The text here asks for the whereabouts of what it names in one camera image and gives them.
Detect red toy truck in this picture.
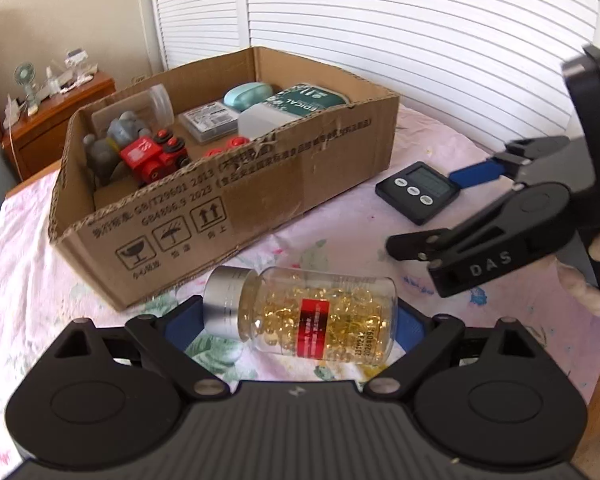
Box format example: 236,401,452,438
119,129,192,186

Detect person's right hand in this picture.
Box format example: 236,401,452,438
555,229,600,318

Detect narrow white louvered door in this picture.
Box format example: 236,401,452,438
147,0,248,71

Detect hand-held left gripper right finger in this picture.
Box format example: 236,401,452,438
362,297,548,401

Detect teal oval case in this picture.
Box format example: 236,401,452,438
223,82,273,113

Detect small green desk fan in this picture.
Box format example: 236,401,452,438
13,62,38,108

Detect brown cardboard box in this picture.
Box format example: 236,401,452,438
47,46,401,311

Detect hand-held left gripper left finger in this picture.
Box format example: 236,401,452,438
47,294,228,401

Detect black digital timer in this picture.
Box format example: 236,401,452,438
375,161,461,226

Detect white paper pile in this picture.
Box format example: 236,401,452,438
2,94,31,128

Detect dark clear plastic case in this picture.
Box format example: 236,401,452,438
177,101,241,142

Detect white stand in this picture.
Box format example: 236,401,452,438
62,49,100,86

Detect clear yellow capsule bottle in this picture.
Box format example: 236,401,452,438
202,266,400,366

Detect green white tissue pack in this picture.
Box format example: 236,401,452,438
237,82,353,141

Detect clear plastic cup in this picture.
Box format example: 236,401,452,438
91,85,176,136

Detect grey elephant toy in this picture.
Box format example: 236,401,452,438
82,112,151,186

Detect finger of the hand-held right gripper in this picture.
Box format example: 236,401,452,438
385,229,463,262
449,135,587,188

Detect pink floral bedsheet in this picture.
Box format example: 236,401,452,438
0,105,600,461

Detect wide white louvered door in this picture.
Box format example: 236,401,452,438
242,0,600,171

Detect wooden nightstand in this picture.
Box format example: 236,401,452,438
0,71,117,181

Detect red and black wheeled toy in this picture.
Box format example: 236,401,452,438
202,135,251,158

